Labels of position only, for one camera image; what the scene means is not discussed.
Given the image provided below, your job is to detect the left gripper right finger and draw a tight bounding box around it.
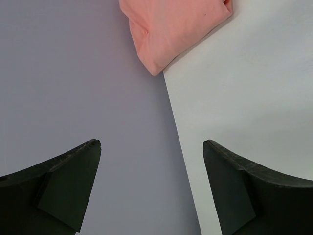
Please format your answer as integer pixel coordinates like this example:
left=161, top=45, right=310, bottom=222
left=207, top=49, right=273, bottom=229
left=203, top=140, right=313, bottom=235

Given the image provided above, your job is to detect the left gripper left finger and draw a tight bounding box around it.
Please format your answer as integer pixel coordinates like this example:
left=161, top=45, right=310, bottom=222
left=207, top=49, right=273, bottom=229
left=0, top=139, right=101, bottom=235

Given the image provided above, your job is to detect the folded pink t shirt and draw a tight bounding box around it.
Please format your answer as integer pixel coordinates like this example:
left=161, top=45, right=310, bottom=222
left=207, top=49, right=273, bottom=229
left=119, top=0, right=233, bottom=76

